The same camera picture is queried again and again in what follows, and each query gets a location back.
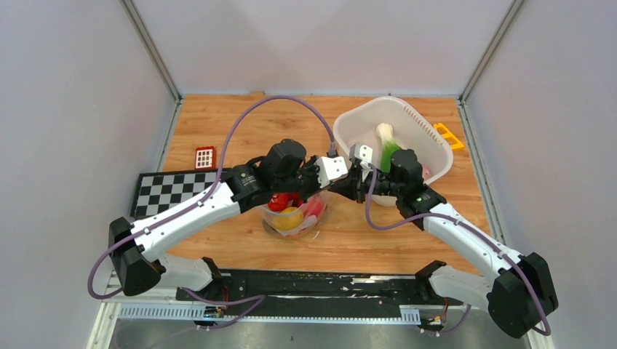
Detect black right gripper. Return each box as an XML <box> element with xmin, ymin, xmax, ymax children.
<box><xmin>332</xmin><ymin>163</ymin><xmax>404</xmax><ymax>204</ymax></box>

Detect small red toy tomato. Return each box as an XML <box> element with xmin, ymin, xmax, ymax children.
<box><xmin>267</xmin><ymin>193</ymin><xmax>304</xmax><ymax>212</ymax></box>

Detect yellow toy lemon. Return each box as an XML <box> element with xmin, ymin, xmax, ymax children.
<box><xmin>273</xmin><ymin>207</ymin><xmax>304</xmax><ymax>231</ymax></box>

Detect clear zip top bag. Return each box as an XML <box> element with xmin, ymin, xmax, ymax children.
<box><xmin>258</xmin><ymin>192</ymin><xmax>330</xmax><ymax>238</ymax></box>

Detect red toy apple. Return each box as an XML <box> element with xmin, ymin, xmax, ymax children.
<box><xmin>301</xmin><ymin>196</ymin><xmax>327</xmax><ymax>220</ymax></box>

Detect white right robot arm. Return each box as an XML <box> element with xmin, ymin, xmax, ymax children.
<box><xmin>318</xmin><ymin>145</ymin><xmax>559</xmax><ymax>338</ymax></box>

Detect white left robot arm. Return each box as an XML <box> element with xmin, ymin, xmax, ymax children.
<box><xmin>109</xmin><ymin>139</ymin><xmax>326</xmax><ymax>300</ymax></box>

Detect green toy bok choy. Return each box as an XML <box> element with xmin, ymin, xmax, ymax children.
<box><xmin>376</xmin><ymin>123</ymin><xmax>401</xmax><ymax>172</ymax></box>

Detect red toy window block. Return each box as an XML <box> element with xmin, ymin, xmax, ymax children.
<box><xmin>194</xmin><ymin>146</ymin><xmax>217</xmax><ymax>170</ymax></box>

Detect purple toy onion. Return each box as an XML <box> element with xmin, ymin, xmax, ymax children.
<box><xmin>422</xmin><ymin>166</ymin><xmax>432</xmax><ymax>180</ymax></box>

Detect white plastic basket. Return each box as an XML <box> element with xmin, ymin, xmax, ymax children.
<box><xmin>333</xmin><ymin>96</ymin><xmax>453</xmax><ymax>185</ymax></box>

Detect black white checkerboard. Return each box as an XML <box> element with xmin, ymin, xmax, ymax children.
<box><xmin>129</xmin><ymin>169</ymin><xmax>216</xmax><ymax>220</ymax></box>

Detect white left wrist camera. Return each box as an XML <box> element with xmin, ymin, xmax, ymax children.
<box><xmin>315</xmin><ymin>156</ymin><xmax>348</xmax><ymax>189</ymax></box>

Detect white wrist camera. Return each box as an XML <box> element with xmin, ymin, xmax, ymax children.
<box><xmin>349</xmin><ymin>143</ymin><xmax>373</xmax><ymax>169</ymax></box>
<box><xmin>315</xmin><ymin>156</ymin><xmax>348</xmax><ymax>189</ymax></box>

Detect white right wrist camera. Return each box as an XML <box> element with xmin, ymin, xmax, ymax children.
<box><xmin>349</xmin><ymin>143</ymin><xmax>373</xmax><ymax>169</ymax></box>

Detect yellow toy frame block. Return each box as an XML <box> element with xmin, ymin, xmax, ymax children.
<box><xmin>434</xmin><ymin>122</ymin><xmax>465</xmax><ymax>151</ymax></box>

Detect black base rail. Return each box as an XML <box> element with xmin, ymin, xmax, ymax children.
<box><xmin>198</xmin><ymin>269</ymin><xmax>462</xmax><ymax>321</ymax></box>

